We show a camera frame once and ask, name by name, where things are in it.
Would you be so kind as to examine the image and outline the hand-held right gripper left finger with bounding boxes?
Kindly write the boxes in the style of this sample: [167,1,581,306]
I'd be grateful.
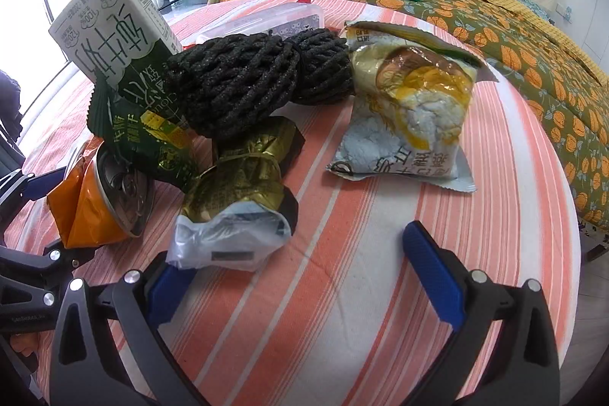
[49,266,210,406]

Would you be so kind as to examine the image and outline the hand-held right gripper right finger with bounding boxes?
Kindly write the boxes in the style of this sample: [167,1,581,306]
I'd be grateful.
[402,220,562,406]

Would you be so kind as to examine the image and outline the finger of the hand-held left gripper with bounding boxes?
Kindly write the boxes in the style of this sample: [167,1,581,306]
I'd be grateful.
[0,169,68,208]
[0,243,100,295]

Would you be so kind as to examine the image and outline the crushed orange can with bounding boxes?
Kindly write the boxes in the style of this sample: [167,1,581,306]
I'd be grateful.
[46,142,155,250]

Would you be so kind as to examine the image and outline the gold snack wrapper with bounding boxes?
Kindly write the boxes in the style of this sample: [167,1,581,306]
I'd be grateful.
[166,116,306,271]

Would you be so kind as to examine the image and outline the black rope bundle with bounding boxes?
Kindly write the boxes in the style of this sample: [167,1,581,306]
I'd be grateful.
[164,28,355,141]

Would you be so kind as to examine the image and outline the striped pink tablecloth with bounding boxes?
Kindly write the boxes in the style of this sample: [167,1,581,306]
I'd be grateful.
[0,0,583,406]

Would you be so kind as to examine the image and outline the dark cloth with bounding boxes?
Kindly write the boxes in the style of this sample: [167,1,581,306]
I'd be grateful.
[0,70,23,141]

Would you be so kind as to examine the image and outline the green snack packet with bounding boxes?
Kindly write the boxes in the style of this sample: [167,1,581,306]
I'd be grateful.
[86,78,201,193]

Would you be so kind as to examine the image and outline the white yellow bread wrapper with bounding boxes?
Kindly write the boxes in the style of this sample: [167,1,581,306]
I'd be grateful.
[326,21,496,194]

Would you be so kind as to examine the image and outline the white green milk carton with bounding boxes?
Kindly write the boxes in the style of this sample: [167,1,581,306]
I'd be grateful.
[49,0,191,126]

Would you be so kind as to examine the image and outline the orange flower bed blanket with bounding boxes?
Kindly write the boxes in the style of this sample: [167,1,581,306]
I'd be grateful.
[207,0,609,226]

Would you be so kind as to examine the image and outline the clear plastic box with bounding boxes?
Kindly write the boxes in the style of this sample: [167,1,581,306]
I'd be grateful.
[197,0,324,46]

